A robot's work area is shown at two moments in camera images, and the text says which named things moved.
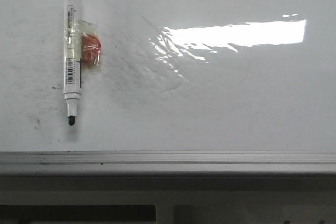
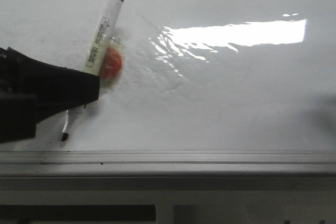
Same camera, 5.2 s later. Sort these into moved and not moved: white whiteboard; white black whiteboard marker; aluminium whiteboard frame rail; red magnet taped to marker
Moved: red magnet taped to marker; white black whiteboard marker
Not moved: aluminium whiteboard frame rail; white whiteboard
